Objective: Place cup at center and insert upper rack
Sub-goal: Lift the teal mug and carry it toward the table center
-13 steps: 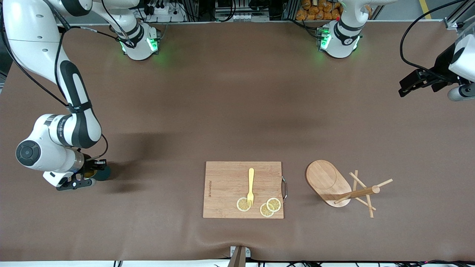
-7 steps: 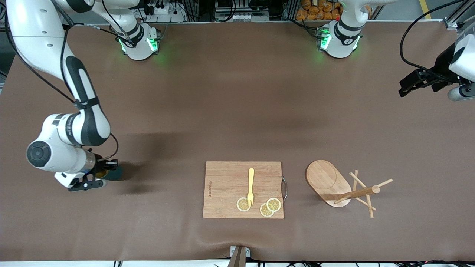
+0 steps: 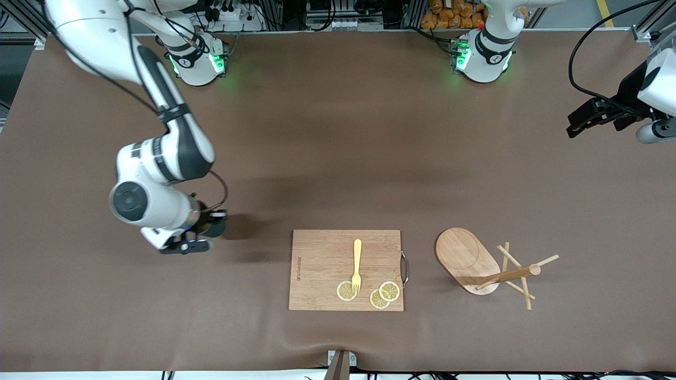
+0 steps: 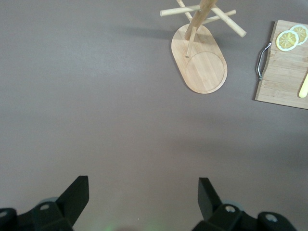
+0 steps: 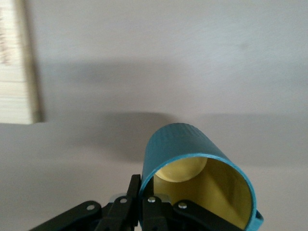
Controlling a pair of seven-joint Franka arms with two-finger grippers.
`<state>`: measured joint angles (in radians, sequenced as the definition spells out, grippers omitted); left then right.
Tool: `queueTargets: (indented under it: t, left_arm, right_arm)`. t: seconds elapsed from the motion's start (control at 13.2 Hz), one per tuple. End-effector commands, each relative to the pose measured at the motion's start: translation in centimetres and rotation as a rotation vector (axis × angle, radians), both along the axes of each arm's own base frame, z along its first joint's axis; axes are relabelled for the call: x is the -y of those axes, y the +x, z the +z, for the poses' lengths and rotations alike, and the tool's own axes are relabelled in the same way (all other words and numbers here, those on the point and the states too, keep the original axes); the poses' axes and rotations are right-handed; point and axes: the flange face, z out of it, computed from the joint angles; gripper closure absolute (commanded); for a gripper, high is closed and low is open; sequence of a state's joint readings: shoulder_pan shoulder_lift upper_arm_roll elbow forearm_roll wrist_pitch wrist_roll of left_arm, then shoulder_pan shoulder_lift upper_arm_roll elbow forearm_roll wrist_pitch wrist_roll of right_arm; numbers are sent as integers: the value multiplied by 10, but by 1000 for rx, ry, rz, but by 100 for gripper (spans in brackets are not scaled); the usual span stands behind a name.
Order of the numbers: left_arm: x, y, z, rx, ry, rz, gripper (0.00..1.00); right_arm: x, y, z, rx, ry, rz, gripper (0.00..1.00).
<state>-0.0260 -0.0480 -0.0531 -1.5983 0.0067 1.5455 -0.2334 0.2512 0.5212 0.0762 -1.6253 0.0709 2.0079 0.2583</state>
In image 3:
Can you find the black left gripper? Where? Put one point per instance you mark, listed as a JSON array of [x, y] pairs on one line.
[[628, 93]]

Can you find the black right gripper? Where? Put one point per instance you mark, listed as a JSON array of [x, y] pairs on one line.
[[203, 224]]

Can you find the teal mug with yellow inside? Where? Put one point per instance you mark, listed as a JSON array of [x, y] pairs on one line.
[[219, 229]]

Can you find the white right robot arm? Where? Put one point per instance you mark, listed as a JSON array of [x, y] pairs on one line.
[[158, 174]]

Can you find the wooden mug tree rack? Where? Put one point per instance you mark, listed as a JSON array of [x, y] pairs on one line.
[[459, 253]]

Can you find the brown table mat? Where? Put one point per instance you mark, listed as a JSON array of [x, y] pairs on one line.
[[211, 316]]

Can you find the yellow plastic fork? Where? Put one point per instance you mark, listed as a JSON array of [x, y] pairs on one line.
[[357, 253]]

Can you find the lemon slice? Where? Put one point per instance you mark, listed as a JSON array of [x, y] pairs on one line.
[[391, 292], [377, 302], [343, 292]]

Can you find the pile of orange food items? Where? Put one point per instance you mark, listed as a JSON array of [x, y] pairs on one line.
[[449, 18]]

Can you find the white power strip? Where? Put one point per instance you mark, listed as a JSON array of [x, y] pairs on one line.
[[237, 24]]

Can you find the aluminium frame post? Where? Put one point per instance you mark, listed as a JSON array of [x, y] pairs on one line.
[[39, 43], [641, 32]]

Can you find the grey table edge bracket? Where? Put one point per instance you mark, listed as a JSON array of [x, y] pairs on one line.
[[341, 364]]

